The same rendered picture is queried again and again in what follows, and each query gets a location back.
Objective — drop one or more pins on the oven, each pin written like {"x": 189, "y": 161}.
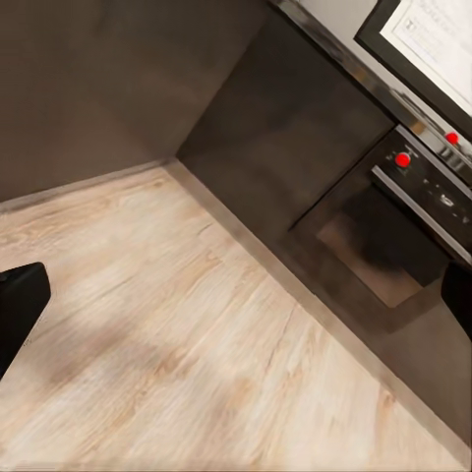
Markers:
{"x": 387, "y": 232}

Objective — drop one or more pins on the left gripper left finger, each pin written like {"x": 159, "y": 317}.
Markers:
{"x": 24, "y": 293}

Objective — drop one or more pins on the burner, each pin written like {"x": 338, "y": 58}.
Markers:
{"x": 464, "y": 151}

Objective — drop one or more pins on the poster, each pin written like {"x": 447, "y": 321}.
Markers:
{"x": 427, "y": 45}

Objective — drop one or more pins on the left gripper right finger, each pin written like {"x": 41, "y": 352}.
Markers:
{"x": 457, "y": 293}

